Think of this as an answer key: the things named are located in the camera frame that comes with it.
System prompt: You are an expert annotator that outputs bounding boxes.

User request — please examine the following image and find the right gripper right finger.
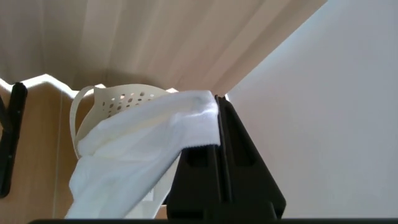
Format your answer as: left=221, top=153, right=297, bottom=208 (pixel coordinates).
left=216, top=95, right=287, bottom=220

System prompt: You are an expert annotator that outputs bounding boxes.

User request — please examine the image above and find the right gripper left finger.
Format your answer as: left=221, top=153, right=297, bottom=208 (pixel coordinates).
left=167, top=144, right=226, bottom=220

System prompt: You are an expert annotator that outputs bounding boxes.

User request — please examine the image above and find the white printed t-shirt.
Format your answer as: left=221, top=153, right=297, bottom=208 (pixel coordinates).
left=64, top=90, right=222, bottom=220

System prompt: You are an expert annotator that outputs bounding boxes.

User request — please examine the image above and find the white laundry basket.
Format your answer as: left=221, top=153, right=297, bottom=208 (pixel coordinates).
left=68, top=83, right=181, bottom=219

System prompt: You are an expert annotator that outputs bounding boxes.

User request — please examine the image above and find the black clothes rack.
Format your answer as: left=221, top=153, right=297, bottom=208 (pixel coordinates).
left=0, top=82, right=29, bottom=199

